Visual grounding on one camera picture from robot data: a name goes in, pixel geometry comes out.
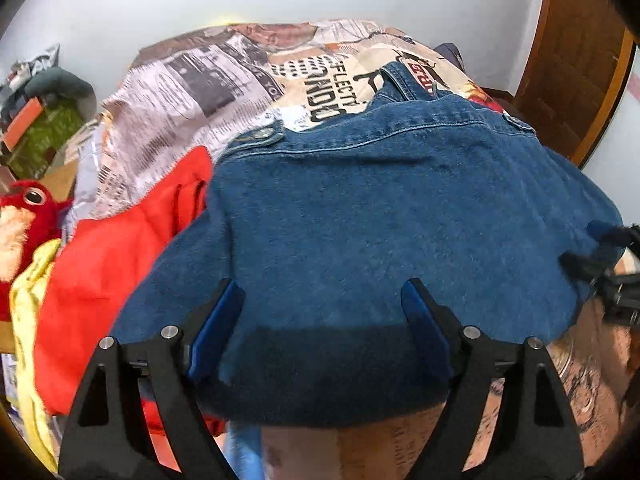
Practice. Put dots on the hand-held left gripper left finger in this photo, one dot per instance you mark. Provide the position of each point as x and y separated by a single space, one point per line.
215 330

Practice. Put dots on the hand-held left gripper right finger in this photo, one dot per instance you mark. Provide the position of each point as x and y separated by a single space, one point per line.
425 325

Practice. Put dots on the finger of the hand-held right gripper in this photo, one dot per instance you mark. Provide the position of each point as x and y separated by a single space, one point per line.
607 234
580 266

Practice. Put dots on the blue denim jacket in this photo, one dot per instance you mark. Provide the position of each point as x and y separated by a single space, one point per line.
375 220

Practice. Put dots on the red cloth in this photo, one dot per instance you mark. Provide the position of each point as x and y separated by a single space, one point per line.
110 260

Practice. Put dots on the brown wooden door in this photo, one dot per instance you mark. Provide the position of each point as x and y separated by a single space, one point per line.
565 60

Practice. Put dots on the yellow cloth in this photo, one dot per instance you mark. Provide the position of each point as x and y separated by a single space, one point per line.
30 285

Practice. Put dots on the wooden nightstand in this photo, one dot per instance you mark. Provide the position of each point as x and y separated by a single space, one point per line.
55 182

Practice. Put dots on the grey backpack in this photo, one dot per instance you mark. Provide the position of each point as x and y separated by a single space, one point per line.
450 52

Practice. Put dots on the newspaper print blanket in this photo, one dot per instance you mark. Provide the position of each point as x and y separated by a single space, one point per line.
200 90

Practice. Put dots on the red plush toy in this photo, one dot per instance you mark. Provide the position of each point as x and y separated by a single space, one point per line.
15 195

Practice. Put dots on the green box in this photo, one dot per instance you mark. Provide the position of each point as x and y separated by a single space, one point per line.
50 135

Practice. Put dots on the orange box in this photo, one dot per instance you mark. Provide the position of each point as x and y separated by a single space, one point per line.
22 122

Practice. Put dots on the grey bag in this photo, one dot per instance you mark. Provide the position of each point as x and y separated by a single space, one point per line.
65 85

